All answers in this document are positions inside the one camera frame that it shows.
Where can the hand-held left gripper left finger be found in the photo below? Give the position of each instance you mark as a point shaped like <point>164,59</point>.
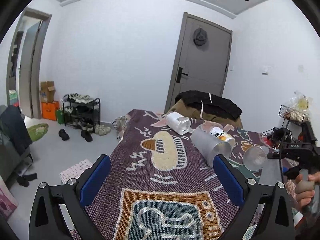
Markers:
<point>96,180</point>

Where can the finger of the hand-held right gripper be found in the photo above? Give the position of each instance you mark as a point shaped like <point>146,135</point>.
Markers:
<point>292,149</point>

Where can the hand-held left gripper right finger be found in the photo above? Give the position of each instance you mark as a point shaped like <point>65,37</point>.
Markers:
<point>228,182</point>

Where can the clear plastic cup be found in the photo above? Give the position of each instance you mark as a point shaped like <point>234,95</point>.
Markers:
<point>255,158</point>

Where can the large frosted plastic cup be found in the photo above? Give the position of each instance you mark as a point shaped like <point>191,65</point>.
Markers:
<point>208,146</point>

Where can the small white yellow-label cup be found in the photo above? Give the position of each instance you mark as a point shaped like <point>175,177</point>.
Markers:
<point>222,135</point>

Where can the person's right hand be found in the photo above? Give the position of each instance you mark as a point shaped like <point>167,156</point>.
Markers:
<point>304,198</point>

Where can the white patterned box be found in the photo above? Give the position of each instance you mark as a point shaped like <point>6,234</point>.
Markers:
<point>75,171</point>

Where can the clear plastic bag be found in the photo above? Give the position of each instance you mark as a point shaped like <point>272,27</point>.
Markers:
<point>301,102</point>

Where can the black shoe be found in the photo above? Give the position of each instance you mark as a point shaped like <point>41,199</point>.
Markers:
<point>64,135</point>
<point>86,136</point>

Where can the beige shoe pair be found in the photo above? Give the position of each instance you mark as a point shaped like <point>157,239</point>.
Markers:
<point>103,130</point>

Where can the printed blanket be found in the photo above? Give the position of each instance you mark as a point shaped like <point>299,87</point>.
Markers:
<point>150,180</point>

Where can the leopard print cloth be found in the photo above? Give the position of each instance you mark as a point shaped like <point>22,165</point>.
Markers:
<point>120,127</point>

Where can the black shoe rack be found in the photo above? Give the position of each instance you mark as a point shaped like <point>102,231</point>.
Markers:
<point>97,112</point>

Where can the black sock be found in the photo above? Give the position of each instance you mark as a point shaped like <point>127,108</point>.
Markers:
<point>26,178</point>

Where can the green bag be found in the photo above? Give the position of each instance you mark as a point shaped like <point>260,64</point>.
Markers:
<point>60,116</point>

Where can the black jacket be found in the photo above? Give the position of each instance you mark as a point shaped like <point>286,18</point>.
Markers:
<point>217,102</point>

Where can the orange box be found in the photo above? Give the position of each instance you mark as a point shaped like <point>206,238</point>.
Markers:
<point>50,111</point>

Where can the row of shoes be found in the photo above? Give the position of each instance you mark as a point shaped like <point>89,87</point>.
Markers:
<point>80,98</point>

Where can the brown coat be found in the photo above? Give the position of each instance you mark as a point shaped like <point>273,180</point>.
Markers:
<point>185,110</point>

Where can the pink box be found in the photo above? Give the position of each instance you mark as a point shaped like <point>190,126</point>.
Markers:
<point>6,201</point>

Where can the dark clothes pile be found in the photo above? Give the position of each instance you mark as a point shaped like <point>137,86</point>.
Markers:
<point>15,135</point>

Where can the cardboard box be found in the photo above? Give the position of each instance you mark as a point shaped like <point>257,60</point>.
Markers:
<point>47,92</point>

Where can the open grey door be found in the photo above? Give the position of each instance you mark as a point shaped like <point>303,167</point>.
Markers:
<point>28,75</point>

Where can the grey hat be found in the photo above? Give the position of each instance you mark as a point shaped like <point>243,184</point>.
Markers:
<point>200,37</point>

